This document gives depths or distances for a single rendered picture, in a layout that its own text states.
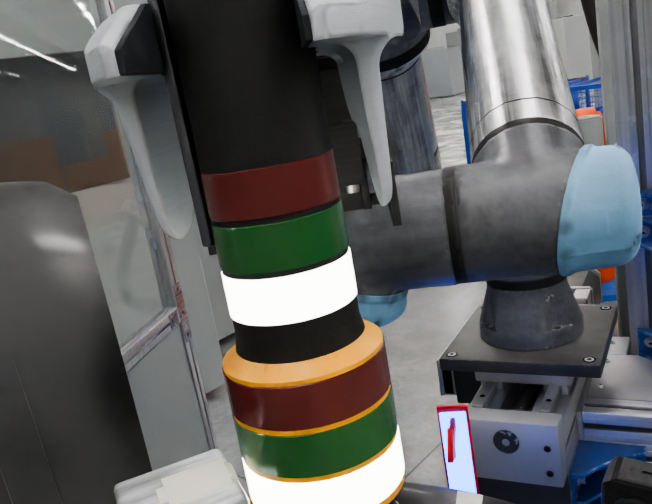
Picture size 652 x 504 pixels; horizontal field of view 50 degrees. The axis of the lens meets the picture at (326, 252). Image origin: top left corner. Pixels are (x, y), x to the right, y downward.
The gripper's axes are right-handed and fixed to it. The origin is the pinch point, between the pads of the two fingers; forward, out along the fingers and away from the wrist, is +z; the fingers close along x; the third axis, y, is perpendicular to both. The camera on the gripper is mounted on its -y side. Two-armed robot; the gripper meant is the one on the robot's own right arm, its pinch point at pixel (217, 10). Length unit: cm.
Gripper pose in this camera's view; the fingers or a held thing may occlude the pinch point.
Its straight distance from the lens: 16.0
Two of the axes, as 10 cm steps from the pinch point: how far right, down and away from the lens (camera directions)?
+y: 1.7, 9.6, 2.3
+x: -9.8, 1.5, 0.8
